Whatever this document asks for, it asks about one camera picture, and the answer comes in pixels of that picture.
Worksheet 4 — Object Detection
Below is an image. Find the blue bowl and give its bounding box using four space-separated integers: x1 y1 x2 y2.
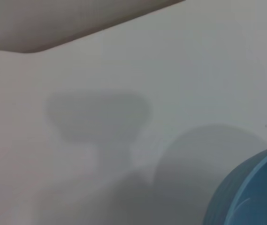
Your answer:
201 142 267 225

